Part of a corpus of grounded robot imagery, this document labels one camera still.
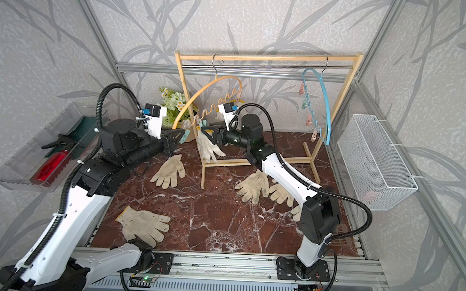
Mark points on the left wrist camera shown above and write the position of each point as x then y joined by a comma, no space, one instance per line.
153,119

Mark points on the clear plastic wall bin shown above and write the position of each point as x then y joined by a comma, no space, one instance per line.
43,163

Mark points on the red spray bottle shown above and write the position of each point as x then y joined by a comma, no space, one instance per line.
51,169

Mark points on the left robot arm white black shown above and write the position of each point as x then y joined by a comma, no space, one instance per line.
122,145

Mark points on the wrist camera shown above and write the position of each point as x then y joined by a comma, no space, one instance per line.
229,112
153,119

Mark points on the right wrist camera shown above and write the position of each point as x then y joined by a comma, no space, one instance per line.
229,112

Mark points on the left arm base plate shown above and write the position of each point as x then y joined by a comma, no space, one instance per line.
156,263

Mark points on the potted white flower plant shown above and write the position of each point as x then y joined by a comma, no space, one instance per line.
175,102

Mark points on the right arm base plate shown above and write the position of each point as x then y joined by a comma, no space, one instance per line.
294,269

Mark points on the green dustpan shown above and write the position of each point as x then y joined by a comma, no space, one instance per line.
76,141

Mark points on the white wire mesh basket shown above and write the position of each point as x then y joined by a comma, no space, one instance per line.
379,175

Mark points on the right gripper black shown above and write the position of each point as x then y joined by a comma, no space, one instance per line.
218,131

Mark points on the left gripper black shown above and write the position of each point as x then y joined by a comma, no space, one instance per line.
168,144

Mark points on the orange clip hanger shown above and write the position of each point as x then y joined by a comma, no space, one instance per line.
198,104

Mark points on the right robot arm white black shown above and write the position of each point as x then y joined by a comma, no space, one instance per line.
319,208

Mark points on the white glove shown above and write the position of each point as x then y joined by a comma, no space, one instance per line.
208,150
167,175
145,225
279,194
254,186
296,213

